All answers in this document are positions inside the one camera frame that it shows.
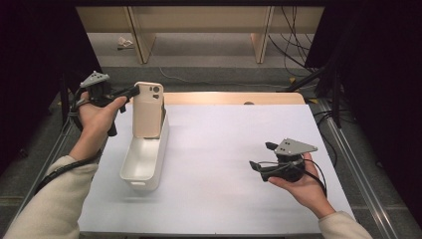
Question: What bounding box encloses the bundle of black cables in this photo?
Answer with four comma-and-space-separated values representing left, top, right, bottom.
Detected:
268, 5, 319, 78

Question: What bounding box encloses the black curtain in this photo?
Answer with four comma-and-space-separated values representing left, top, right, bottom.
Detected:
0, 0, 107, 173
305, 0, 422, 227

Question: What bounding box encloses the peach phone case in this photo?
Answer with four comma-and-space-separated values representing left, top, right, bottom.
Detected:
131, 81, 165, 138

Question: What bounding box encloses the person's left hand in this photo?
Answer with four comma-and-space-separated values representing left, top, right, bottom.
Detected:
68, 96, 128, 162

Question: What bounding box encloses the crumpled white paper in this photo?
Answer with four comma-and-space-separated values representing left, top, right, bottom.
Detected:
116, 36, 134, 51

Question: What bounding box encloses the person's right hand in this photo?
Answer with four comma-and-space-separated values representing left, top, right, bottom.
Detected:
268, 152, 336, 220

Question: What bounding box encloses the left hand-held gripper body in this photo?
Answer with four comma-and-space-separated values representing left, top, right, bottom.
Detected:
79, 70, 127, 137

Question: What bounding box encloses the black floor cable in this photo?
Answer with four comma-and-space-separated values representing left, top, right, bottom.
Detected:
313, 109, 357, 168

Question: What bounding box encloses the white floor cable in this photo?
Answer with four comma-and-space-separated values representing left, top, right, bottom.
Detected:
158, 66, 290, 90

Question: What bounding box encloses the hand-held gripper cable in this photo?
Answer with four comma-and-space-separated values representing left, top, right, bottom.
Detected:
257, 158, 328, 198
33, 87, 104, 197

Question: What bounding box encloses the white plastic storage bin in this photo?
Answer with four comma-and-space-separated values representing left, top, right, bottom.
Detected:
118, 109, 170, 192

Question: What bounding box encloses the left hand-held gripper cable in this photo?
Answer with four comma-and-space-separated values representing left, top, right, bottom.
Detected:
33, 87, 104, 197

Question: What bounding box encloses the white table mat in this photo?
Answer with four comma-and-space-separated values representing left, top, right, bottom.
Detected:
78, 104, 355, 235

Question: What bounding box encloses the right hand-held gripper cable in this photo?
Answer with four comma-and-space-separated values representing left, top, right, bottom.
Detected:
257, 158, 328, 198

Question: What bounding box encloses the light wooden shelf unit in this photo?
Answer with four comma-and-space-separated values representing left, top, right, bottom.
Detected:
75, 5, 325, 65

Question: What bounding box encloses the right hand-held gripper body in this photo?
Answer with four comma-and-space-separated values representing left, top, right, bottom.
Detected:
259, 137, 318, 183

